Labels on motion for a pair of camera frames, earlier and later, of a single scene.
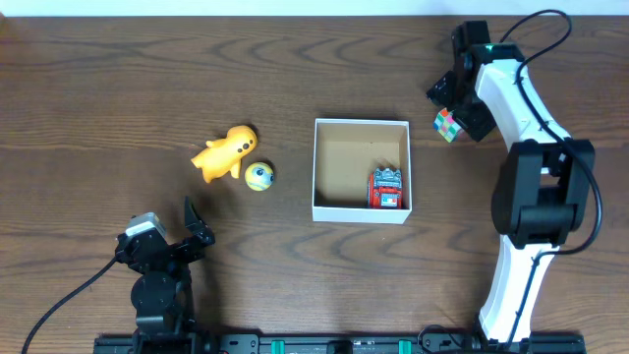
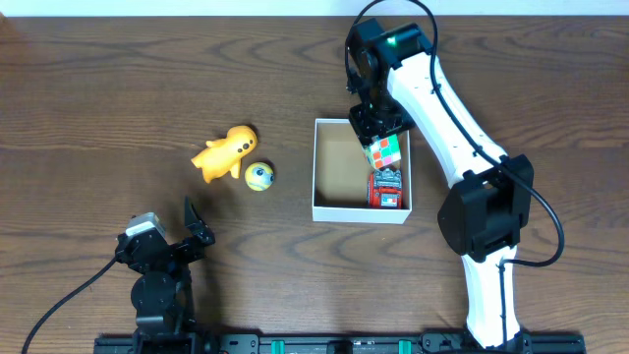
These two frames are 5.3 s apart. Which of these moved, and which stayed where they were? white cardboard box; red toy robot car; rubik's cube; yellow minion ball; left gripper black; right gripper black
Moved: rubik's cube; right gripper black
Stayed: red toy robot car; left gripper black; white cardboard box; yellow minion ball
